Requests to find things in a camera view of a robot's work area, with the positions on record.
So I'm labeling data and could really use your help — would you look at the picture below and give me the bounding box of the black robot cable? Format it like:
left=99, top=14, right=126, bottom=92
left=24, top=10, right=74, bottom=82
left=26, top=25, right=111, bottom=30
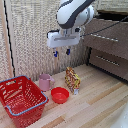
left=79, top=15, right=128, bottom=38

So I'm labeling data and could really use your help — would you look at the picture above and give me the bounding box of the red shopping basket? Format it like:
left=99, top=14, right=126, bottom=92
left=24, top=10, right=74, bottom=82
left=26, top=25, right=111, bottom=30
left=0, top=75, right=50, bottom=128

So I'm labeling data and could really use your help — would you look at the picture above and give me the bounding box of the silver drawer handle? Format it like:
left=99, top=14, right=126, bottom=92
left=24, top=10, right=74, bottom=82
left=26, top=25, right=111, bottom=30
left=90, top=33, right=120, bottom=43
left=95, top=54, right=121, bottom=67

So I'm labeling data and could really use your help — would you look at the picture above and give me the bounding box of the beige woven folding screen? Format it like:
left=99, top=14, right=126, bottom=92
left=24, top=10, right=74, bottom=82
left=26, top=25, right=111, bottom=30
left=0, top=0, right=101, bottom=82

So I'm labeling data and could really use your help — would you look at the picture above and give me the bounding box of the yellow red snack bag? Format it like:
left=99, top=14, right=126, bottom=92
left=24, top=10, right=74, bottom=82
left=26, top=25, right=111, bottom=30
left=64, top=66, right=82, bottom=96

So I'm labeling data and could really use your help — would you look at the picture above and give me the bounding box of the pink mug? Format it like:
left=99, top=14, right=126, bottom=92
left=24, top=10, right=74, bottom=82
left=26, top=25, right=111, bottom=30
left=38, top=73, right=56, bottom=93

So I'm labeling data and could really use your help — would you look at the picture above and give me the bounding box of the brown drawer cabinet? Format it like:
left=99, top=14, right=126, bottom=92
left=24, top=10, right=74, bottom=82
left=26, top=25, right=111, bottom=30
left=82, top=9, right=128, bottom=83

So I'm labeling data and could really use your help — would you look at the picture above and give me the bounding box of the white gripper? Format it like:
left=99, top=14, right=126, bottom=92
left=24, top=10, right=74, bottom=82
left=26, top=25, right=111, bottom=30
left=46, top=28, right=82, bottom=58

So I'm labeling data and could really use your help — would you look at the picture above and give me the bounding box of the red plastic bowl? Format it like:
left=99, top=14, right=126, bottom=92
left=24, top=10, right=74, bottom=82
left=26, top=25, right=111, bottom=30
left=50, top=86, right=71, bottom=105

